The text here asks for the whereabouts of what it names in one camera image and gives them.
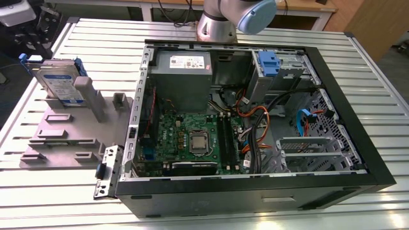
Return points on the wooden top desk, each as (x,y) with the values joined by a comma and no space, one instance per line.
(307,7)
(96,1)

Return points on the wooden cabinet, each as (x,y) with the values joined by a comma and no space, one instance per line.
(367,24)

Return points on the black office chair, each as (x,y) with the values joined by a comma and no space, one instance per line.
(6,48)

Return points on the black RAM slot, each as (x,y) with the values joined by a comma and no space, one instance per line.
(230,141)
(223,141)

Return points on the metal optical drive cage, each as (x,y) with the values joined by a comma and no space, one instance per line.
(260,86)

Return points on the silver CPU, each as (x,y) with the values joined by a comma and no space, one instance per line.
(199,141)

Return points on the black graphics card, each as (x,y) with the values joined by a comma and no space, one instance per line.
(192,167)

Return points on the grey power supply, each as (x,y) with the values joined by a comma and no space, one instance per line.
(182,91)

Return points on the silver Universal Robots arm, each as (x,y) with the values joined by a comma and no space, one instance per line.
(212,24)

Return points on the metal slot retention bracket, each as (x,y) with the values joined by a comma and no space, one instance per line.
(112,153)

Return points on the black open PC case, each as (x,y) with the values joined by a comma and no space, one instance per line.
(224,198)

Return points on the grey parts rack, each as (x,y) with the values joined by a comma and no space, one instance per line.
(80,134)

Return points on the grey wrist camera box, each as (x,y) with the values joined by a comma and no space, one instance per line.
(16,12)

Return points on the blue drive latch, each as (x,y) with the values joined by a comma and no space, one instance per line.
(268,64)

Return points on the blue port connector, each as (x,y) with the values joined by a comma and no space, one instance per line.
(150,153)

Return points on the CPU socket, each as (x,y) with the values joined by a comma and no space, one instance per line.
(211,143)

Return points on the green motherboard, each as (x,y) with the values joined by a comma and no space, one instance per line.
(170,124)

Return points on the metal disk bay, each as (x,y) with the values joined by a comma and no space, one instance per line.
(307,155)

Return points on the hard disk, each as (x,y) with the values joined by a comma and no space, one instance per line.
(60,83)

